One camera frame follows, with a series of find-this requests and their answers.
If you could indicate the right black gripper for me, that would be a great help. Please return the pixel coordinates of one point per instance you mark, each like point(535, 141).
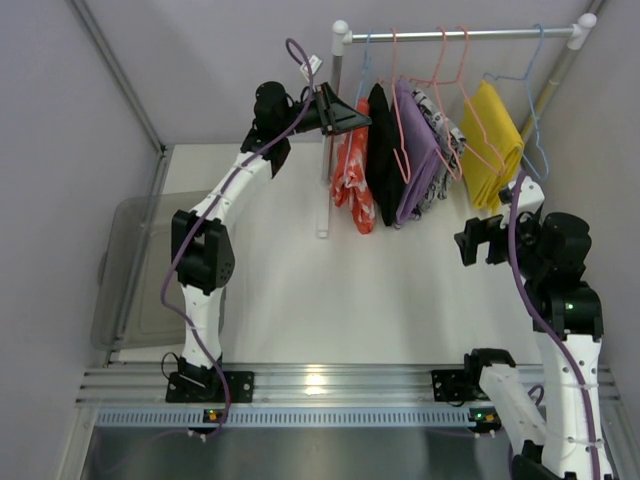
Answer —
point(486, 240)

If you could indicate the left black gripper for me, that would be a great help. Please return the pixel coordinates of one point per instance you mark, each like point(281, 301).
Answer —
point(325, 110)

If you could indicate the orange white patterned trousers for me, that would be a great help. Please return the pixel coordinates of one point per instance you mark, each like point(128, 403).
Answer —
point(349, 187)

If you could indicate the light blue wire hanger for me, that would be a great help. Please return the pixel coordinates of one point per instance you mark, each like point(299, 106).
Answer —
point(364, 75)

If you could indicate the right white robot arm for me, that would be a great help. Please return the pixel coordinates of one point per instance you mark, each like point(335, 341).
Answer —
point(547, 256)

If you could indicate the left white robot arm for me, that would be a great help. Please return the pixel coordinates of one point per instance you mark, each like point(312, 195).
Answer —
point(202, 256)

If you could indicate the purple trousers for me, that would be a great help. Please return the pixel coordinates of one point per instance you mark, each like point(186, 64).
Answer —
point(422, 152)

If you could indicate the yellow trousers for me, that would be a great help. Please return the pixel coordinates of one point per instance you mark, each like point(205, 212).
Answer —
point(482, 185)

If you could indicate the black white patterned trousers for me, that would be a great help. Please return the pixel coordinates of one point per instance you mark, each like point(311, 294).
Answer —
point(451, 142)

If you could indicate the pink hanger with patterned trousers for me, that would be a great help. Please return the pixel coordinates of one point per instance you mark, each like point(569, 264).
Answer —
point(435, 83)

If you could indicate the pink hanger with yellow trousers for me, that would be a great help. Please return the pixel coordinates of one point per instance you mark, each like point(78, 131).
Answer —
point(500, 168)

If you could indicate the empty light blue hanger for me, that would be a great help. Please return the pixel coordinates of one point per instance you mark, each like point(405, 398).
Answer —
point(534, 118)

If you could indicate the white metal clothes rack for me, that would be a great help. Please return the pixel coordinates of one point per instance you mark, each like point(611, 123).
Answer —
point(575, 35)

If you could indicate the translucent grey plastic bin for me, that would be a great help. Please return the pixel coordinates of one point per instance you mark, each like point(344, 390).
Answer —
point(129, 312)

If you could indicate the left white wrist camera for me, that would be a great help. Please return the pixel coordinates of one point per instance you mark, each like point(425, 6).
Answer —
point(311, 66)

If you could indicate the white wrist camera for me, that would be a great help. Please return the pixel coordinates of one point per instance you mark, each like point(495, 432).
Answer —
point(311, 66)
point(531, 198)

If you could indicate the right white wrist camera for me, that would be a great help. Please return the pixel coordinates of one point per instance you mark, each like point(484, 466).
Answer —
point(531, 198)

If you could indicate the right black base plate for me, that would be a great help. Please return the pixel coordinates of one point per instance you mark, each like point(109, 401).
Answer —
point(456, 387)

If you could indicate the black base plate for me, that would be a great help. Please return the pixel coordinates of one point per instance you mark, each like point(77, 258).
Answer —
point(235, 385)
point(456, 387)

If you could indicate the slotted grey cable duct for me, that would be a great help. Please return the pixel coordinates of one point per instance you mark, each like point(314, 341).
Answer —
point(254, 417)

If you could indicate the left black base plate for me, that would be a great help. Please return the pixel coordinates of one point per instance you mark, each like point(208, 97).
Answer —
point(235, 385)

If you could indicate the aluminium mounting rail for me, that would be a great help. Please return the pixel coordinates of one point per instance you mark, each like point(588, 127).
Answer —
point(295, 385)

